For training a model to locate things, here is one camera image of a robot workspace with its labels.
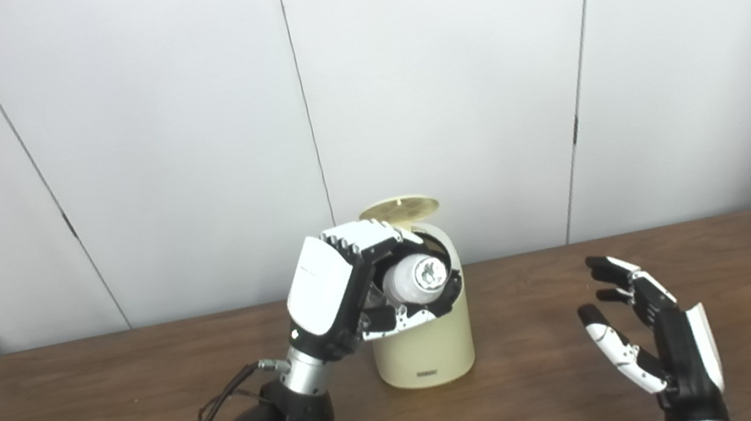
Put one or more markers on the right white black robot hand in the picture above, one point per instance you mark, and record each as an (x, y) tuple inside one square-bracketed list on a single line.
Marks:
[(681, 358)]

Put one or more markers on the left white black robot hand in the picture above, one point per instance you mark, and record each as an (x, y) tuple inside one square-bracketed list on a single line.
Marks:
[(320, 287)]

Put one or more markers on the small white plastic bottle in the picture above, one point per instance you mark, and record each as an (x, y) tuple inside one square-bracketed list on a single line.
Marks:
[(405, 281)]

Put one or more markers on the cream-colored lidded bin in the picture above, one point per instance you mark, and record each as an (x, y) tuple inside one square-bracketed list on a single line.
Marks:
[(428, 353)]

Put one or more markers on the black wall panel clip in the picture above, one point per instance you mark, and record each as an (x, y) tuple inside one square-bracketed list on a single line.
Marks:
[(575, 128), (70, 225)]

